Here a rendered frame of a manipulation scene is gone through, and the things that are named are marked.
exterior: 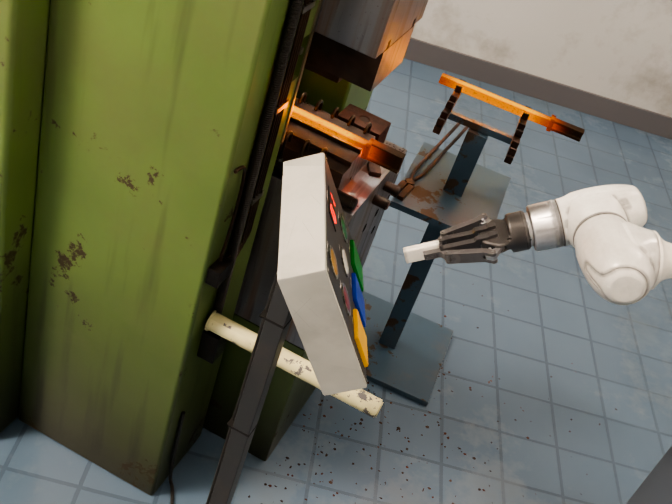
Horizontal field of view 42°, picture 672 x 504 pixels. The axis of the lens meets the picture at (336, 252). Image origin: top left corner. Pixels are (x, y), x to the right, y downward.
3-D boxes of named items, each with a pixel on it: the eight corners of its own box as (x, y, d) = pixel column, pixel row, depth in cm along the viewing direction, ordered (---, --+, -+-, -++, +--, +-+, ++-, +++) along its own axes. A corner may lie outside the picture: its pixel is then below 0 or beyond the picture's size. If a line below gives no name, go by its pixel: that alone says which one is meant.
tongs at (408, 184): (458, 122, 302) (459, 119, 301) (469, 127, 301) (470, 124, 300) (389, 194, 255) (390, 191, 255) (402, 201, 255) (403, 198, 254)
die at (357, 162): (367, 162, 220) (377, 133, 215) (335, 197, 205) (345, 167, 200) (221, 92, 227) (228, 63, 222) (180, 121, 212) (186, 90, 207)
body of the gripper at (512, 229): (535, 258, 166) (486, 268, 167) (526, 230, 173) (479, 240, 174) (530, 227, 161) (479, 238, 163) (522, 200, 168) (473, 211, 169)
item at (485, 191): (508, 183, 283) (510, 178, 282) (486, 247, 252) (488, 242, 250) (422, 146, 286) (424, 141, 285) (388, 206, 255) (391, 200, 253)
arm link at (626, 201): (550, 184, 168) (564, 219, 157) (633, 166, 165) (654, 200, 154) (557, 232, 173) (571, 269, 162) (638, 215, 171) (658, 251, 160)
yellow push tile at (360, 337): (366, 337, 161) (356, 308, 157) (369, 367, 155) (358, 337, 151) (357, 339, 161) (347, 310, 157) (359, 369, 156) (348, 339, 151)
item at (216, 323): (380, 410, 202) (387, 394, 199) (372, 424, 198) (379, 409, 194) (214, 322, 209) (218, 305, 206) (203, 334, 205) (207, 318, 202)
